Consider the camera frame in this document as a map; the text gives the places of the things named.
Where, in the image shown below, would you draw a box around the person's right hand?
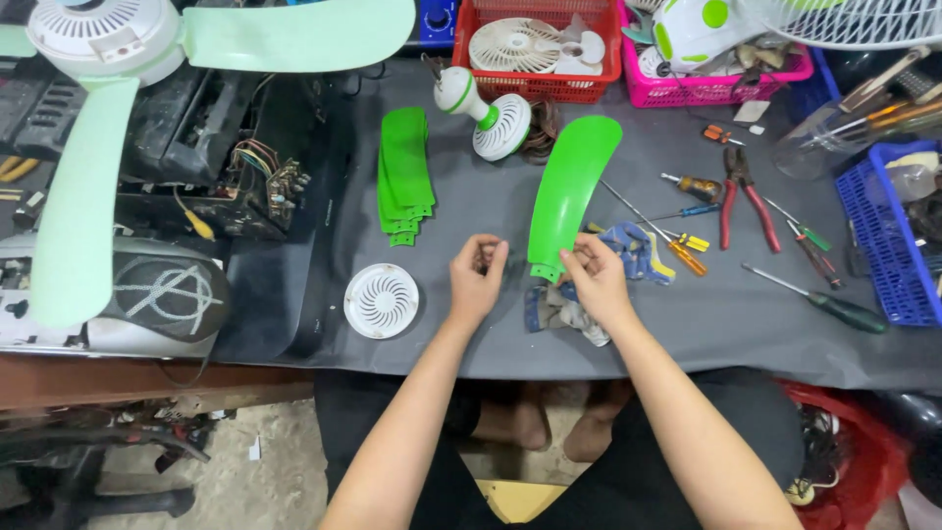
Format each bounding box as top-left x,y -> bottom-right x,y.
558,233 -> 640,332

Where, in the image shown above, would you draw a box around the person's left hand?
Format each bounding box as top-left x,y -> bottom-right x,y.
446,233 -> 510,332

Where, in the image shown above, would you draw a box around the green plastic fan blade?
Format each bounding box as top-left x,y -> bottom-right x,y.
383,107 -> 437,220
378,118 -> 418,247
527,115 -> 624,284
380,110 -> 424,234

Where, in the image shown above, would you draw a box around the blue yellow work rag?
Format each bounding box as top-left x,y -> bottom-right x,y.
524,221 -> 677,347

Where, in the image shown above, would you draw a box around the white round vented fan cover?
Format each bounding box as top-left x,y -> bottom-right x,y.
343,263 -> 420,340

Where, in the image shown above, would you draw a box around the grey table mat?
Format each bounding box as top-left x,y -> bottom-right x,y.
213,59 -> 942,391

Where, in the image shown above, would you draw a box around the amber stubby screwdriver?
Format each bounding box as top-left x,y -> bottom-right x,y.
660,173 -> 726,205

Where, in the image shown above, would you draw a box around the person's left foot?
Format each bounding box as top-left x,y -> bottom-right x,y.
471,383 -> 553,452

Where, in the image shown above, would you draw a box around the person's foot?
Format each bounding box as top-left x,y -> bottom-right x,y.
563,379 -> 635,464
471,383 -> 553,452

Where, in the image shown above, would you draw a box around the person's right foot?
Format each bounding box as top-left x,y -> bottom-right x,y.
563,379 -> 635,464

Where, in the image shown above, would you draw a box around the white green fan motor housing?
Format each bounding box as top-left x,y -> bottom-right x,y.
433,66 -> 532,163

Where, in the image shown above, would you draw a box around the person's black shorts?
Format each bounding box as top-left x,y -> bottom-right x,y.
314,367 -> 807,530

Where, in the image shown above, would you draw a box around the red black tester screwdriver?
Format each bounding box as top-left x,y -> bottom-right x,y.
786,219 -> 843,290

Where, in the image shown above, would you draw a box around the red plastic basket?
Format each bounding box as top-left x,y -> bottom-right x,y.
452,0 -> 624,105

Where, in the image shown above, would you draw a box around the yellow stool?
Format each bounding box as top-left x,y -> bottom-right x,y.
474,478 -> 571,525

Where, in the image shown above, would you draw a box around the pink plastic basket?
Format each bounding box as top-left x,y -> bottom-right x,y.
620,0 -> 815,109

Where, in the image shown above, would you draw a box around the dark green large screwdriver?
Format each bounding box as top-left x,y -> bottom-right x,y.
741,263 -> 889,335

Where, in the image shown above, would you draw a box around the white round fan grille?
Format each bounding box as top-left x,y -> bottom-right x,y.
469,18 -> 564,75

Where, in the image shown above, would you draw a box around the clear jar of tools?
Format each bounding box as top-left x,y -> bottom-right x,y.
773,46 -> 942,182

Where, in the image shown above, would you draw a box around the white green fan body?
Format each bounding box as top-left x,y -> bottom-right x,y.
651,0 -> 768,75

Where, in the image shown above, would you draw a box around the blue plastic basket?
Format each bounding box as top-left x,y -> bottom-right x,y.
835,141 -> 942,327

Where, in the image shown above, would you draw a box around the red plastic bag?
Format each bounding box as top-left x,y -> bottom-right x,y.
773,379 -> 914,530

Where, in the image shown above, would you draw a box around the grey speaker with mesh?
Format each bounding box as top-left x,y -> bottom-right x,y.
0,234 -> 233,359

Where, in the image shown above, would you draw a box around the black open electronics chassis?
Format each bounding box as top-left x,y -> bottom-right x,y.
118,65 -> 325,241

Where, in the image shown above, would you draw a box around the pale green ceiling fan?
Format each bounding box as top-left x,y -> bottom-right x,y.
0,0 -> 418,330

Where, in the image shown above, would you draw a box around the black chair base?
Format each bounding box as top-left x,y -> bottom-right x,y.
0,401 -> 238,530

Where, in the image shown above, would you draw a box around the black tool tray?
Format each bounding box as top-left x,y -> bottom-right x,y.
0,57 -> 91,231

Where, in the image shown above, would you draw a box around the orange handled long screwdriver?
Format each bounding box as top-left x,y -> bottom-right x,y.
600,179 -> 709,278

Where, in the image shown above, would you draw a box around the yellow handled small screwdriver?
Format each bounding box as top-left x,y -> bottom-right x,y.
658,228 -> 711,253

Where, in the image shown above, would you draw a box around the blue handled thin screwdriver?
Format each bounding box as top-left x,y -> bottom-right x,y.
634,204 -> 722,223

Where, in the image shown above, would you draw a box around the red handled pliers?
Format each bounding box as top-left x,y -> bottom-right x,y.
720,146 -> 783,254

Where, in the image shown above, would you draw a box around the brown copper wire coil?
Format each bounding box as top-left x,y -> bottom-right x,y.
524,99 -> 562,165

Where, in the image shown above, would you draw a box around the green handled small screwdriver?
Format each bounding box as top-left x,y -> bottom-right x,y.
763,196 -> 833,252

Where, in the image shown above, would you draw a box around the white small fan propeller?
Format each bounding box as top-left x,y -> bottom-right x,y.
552,13 -> 606,78

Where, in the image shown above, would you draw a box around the yellow plug cable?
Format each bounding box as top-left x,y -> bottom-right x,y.
173,187 -> 216,242

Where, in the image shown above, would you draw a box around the white wire fan guard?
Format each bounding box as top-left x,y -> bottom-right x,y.
736,0 -> 942,51

